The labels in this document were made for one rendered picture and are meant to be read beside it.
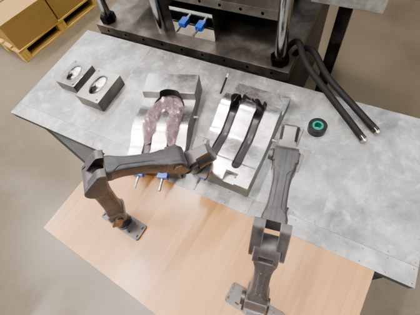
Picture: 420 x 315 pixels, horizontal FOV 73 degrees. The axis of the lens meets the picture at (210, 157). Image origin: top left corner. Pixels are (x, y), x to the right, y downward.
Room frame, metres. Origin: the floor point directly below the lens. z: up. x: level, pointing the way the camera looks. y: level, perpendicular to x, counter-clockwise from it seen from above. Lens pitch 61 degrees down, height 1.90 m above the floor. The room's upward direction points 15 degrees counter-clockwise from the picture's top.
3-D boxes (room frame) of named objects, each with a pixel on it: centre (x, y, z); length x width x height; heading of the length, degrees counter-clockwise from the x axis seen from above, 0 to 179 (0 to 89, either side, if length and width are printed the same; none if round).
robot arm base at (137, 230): (0.42, 0.41, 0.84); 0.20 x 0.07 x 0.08; 45
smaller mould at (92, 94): (1.16, 0.47, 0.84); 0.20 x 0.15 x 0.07; 140
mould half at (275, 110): (0.66, -0.17, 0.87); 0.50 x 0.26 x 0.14; 140
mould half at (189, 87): (0.83, 0.16, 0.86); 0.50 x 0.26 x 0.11; 157
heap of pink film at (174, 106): (0.82, 0.16, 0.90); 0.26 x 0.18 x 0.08; 157
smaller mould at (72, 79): (1.31, 0.60, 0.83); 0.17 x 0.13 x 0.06; 140
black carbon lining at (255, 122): (0.66, -0.15, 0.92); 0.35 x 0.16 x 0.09; 140
